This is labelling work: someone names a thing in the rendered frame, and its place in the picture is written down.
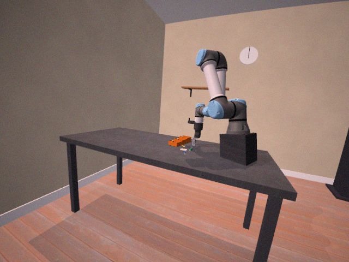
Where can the orange three-compartment bin rack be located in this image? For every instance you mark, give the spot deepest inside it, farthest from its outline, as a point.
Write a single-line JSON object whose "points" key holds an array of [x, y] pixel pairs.
{"points": [[180, 141]]}

